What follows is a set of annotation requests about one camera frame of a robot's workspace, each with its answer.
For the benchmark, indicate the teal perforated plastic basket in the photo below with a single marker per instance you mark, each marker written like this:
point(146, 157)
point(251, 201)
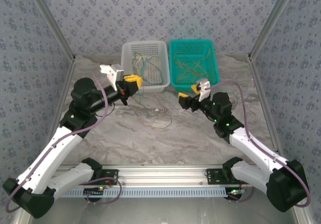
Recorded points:
point(190, 48)

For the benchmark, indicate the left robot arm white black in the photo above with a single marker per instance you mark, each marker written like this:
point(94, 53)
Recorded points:
point(50, 153)

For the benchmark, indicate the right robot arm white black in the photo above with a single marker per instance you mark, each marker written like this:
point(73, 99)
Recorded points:
point(255, 148)

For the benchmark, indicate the white perforated plastic basket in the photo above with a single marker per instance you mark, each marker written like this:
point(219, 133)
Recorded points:
point(150, 48)

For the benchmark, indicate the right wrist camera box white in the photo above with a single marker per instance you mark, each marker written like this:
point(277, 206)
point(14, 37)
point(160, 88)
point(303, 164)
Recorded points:
point(203, 86)

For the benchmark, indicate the small LED circuit board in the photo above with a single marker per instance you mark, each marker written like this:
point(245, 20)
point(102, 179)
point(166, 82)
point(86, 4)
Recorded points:
point(94, 191)
point(235, 192)

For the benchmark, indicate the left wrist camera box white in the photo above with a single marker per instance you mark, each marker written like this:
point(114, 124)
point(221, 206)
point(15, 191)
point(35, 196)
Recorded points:
point(113, 73)

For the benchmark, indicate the aluminium table side rail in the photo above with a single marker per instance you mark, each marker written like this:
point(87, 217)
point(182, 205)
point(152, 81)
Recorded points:
point(64, 88)
point(259, 88)

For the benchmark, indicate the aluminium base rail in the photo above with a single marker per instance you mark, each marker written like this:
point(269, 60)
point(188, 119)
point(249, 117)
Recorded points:
point(160, 173)

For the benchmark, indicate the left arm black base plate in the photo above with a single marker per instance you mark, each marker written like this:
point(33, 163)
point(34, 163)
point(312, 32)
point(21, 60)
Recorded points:
point(111, 173)

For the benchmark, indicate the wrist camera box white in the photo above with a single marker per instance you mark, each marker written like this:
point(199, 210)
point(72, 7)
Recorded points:
point(113, 73)
point(203, 86)

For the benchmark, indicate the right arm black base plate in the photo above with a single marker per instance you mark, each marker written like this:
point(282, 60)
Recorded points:
point(213, 177)

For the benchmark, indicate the aluminium frame post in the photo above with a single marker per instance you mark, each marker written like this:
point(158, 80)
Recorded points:
point(51, 20)
point(272, 20)

